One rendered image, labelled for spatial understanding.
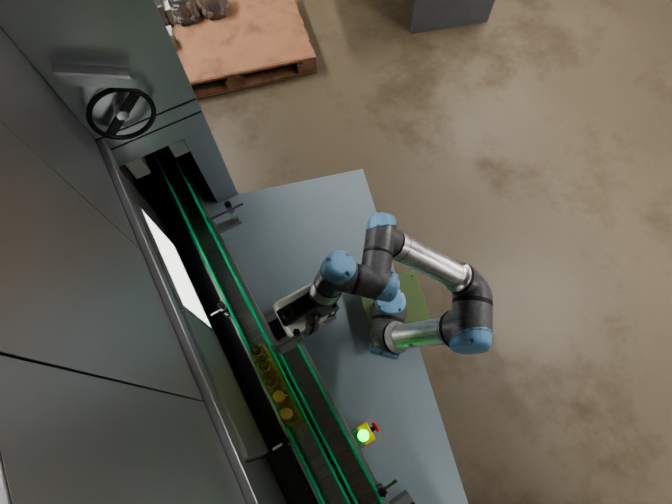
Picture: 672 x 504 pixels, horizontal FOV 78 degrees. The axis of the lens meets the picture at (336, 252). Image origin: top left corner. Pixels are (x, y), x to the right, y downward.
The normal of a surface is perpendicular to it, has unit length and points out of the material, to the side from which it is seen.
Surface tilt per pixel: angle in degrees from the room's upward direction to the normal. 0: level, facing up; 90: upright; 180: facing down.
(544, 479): 0
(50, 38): 90
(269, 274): 0
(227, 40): 0
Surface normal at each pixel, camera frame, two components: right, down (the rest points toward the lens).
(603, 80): -0.01, -0.40
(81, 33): 0.50, 0.79
